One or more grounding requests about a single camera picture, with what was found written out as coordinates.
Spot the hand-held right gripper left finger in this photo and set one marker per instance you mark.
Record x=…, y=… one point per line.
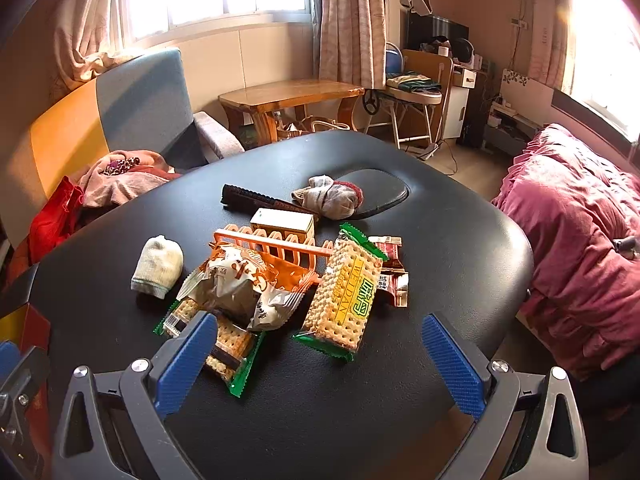
x=182, y=360

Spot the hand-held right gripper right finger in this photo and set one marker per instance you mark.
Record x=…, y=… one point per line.
x=452, y=360

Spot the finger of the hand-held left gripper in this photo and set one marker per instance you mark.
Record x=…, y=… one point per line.
x=25, y=375

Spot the gold metal tin box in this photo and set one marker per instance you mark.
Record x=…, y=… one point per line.
x=32, y=325

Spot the small green cracker packet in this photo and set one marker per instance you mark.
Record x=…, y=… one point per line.
x=232, y=350

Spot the orange and white snack bag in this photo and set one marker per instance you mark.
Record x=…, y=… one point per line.
x=235, y=290

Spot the white sock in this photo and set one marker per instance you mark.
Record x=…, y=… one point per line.
x=159, y=270

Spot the large green cracker packet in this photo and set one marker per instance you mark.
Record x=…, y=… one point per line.
x=342, y=297

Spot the orange plastic rack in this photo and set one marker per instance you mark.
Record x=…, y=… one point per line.
x=280, y=247

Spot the small cream box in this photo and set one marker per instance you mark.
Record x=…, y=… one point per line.
x=282, y=222

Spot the red small snack packets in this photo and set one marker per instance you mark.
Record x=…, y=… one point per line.
x=395, y=285

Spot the brown snack sachet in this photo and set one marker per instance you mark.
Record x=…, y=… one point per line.
x=389, y=250

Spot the red cloth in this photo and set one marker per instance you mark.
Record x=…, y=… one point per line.
x=55, y=220

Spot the pink bedspread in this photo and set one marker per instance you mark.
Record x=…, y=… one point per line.
x=580, y=240

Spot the grey sock ball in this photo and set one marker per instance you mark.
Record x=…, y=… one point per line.
x=332, y=197

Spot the white power strip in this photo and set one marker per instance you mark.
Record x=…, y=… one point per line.
x=427, y=151

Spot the white cabinet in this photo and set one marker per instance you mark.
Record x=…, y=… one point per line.
x=457, y=110

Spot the grey and yellow armchair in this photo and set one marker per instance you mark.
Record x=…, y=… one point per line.
x=115, y=110

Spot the beige bag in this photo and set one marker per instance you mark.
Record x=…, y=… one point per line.
x=315, y=127

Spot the white flowered panel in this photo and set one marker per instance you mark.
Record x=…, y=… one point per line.
x=525, y=87

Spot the folded green cloth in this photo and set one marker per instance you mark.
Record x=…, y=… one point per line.
x=407, y=81

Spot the wooden side table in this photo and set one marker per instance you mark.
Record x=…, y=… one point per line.
x=290, y=92

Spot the black television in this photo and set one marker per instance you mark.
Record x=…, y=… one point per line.
x=435, y=32

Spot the patterned beige curtain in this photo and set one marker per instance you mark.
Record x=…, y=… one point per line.
x=87, y=35
x=352, y=20
x=550, y=35

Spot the white frame chair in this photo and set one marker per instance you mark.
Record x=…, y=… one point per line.
x=430, y=105

